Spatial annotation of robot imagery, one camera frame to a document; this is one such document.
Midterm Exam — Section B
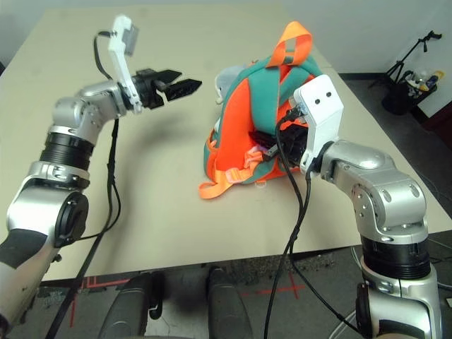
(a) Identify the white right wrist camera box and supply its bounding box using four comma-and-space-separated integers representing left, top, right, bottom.
293, 74, 344, 174

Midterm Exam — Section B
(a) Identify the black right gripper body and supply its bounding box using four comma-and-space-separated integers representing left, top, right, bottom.
277, 125, 311, 167

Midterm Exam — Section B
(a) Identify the orange and teal backpack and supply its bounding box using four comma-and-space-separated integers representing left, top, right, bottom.
198, 20, 326, 201

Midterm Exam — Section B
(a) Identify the dark grey right robot leg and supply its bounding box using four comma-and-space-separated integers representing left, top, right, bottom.
206, 266, 251, 339

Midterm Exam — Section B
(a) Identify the dark grey robot leg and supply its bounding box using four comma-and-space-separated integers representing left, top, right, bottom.
97, 271, 167, 339
206, 266, 251, 339

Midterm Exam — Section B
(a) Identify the black tripod stand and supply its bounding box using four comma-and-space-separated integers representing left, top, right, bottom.
369, 30, 443, 89

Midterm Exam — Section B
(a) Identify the black cable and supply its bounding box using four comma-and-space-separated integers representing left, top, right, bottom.
289, 171, 359, 335
45, 31, 123, 339
267, 109, 304, 339

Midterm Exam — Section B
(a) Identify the dark grey left robot leg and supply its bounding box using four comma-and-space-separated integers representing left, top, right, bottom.
97, 271, 167, 339

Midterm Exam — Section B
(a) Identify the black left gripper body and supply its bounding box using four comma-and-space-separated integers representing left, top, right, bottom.
132, 69, 167, 110

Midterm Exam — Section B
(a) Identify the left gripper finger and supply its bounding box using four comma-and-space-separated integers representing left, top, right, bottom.
165, 80, 203, 100
155, 69, 183, 85

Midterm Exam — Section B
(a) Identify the black bin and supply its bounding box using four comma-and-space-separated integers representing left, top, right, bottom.
381, 70, 439, 116

